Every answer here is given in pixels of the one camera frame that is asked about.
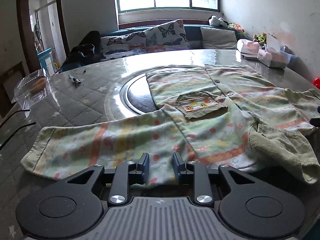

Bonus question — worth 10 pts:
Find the green patterned child's shirt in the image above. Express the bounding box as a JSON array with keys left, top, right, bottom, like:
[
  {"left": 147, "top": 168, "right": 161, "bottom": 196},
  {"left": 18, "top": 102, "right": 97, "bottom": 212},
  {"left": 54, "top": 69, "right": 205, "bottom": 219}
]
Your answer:
[{"left": 21, "top": 65, "right": 319, "bottom": 185}]

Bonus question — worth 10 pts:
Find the round glass turntable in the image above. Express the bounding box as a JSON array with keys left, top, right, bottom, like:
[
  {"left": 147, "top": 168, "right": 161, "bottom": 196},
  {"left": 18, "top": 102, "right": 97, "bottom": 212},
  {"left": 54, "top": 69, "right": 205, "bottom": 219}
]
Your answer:
[{"left": 119, "top": 65, "right": 201, "bottom": 116}]

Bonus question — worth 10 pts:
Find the grey quilted star tablecloth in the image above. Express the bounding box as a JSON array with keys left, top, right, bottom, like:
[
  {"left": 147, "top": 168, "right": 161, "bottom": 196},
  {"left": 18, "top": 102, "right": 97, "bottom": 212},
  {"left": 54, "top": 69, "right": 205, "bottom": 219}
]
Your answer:
[{"left": 1, "top": 49, "right": 312, "bottom": 239}]

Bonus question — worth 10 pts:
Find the black marker pen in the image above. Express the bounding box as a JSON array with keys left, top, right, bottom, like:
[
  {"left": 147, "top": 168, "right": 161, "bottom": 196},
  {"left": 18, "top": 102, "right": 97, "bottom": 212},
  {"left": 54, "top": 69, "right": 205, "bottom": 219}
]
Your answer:
[{"left": 68, "top": 75, "right": 81, "bottom": 85}]

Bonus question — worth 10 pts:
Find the clear plastic food container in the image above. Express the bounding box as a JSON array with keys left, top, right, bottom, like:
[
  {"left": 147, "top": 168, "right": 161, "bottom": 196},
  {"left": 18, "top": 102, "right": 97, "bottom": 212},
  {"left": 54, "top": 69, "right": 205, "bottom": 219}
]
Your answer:
[{"left": 11, "top": 68, "right": 51, "bottom": 110}]

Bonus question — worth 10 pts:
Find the butterfly print cushion left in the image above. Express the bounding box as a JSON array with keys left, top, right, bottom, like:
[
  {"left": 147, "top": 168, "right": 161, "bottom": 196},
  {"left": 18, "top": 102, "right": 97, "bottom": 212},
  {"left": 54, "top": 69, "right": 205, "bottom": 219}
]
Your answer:
[{"left": 100, "top": 31, "right": 146, "bottom": 61}]

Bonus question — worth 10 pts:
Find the butterfly print cushion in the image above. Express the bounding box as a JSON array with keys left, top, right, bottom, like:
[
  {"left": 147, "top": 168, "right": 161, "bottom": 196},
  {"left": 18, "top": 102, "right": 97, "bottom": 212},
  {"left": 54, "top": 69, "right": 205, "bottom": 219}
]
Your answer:
[
  {"left": 100, "top": 31, "right": 146, "bottom": 61},
  {"left": 144, "top": 20, "right": 190, "bottom": 53}
]

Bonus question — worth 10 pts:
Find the black bag on sofa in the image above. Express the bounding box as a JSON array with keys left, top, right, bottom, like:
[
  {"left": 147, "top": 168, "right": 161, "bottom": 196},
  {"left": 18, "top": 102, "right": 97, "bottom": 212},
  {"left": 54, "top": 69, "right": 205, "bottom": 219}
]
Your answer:
[{"left": 59, "top": 30, "right": 101, "bottom": 73}]

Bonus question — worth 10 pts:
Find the pink wet wipes pack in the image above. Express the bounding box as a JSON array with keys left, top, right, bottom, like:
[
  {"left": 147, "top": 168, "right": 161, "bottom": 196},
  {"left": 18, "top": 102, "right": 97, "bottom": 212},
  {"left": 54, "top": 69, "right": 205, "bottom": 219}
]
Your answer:
[{"left": 236, "top": 39, "right": 260, "bottom": 59}]

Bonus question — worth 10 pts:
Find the grey cushion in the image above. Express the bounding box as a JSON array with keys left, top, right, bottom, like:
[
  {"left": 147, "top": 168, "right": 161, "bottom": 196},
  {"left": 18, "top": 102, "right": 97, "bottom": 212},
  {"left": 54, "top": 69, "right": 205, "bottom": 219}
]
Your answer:
[{"left": 200, "top": 27, "right": 237, "bottom": 50}]

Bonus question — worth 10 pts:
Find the tissue pack pink green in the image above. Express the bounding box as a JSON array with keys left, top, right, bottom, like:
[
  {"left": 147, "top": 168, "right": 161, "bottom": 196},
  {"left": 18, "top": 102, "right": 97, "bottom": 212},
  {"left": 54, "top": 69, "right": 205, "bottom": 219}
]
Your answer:
[{"left": 258, "top": 34, "right": 287, "bottom": 69}]

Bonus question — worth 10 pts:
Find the butterfly print cushion right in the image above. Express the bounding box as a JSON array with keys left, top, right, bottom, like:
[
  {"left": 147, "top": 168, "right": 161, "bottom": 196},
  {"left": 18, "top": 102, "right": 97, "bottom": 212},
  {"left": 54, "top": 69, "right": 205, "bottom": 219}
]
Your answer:
[{"left": 144, "top": 20, "right": 190, "bottom": 53}]

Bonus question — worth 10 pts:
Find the small blue cabinet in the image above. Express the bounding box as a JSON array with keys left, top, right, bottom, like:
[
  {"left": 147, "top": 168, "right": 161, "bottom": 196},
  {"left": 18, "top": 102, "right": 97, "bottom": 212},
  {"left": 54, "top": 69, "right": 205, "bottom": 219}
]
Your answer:
[{"left": 37, "top": 48, "right": 56, "bottom": 77}]

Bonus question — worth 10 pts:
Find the brown plush toy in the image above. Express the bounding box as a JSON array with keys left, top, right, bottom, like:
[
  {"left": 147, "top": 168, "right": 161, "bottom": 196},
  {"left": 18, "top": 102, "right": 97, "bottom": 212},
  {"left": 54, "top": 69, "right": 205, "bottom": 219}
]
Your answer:
[{"left": 253, "top": 33, "right": 267, "bottom": 46}]

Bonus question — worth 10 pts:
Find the red plastic stool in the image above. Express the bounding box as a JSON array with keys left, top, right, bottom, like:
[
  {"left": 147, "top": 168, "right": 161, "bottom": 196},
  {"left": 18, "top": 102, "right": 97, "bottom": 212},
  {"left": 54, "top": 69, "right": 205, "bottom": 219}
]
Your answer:
[{"left": 312, "top": 77, "right": 320, "bottom": 89}]

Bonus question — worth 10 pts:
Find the clear plastic storage box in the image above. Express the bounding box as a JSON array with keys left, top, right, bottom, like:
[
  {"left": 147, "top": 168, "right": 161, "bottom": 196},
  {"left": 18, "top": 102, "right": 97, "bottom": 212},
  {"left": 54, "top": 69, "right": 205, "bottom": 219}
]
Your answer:
[{"left": 280, "top": 46, "right": 298, "bottom": 64}]

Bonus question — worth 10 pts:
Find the white plush toy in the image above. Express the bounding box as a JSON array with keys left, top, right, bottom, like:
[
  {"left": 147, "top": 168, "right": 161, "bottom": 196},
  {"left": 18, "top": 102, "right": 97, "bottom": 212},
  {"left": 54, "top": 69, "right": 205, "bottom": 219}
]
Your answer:
[{"left": 208, "top": 15, "right": 229, "bottom": 28}]

